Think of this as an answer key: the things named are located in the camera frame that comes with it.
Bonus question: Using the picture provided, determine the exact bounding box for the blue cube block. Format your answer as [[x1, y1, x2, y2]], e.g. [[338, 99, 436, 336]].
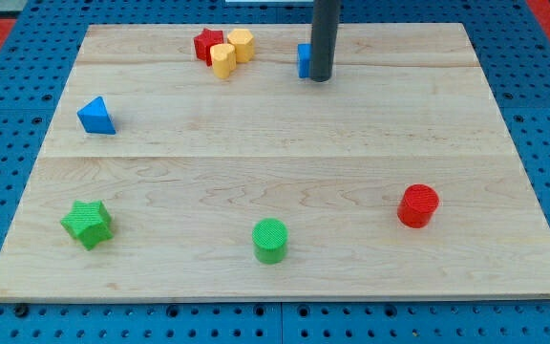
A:
[[297, 43, 311, 78]]

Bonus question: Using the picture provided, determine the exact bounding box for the yellow hexagon block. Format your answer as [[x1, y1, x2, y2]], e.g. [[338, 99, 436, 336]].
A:
[[227, 29, 255, 63]]

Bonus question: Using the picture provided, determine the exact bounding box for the green cylinder block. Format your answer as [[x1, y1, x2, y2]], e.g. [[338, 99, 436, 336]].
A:
[[252, 218, 288, 264]]

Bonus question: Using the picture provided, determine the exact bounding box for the light wooden board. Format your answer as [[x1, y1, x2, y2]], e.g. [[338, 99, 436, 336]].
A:
[[0, 23, 550, 304]]

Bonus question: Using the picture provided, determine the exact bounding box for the yellow heart block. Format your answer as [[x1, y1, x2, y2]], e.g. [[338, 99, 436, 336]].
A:
[[210, 43, 237, 79]]

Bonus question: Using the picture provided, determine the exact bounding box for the red cylinder block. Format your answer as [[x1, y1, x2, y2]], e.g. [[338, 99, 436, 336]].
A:
[[397, 183, 440, 228]]

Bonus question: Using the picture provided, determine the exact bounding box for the red star block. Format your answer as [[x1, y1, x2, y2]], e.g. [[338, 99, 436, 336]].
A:
[[193, 28, 223, 67]]

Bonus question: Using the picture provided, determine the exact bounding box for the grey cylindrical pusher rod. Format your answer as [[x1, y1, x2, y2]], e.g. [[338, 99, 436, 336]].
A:
[[309, 0, 342, 82]]

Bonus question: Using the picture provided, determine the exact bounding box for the blue triangle block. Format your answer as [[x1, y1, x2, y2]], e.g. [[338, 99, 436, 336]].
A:
[[76, 97, 116, 135]]

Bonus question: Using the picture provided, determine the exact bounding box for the green star block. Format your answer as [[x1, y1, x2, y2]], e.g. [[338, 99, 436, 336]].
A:
[[60, 201, 114, 250]]

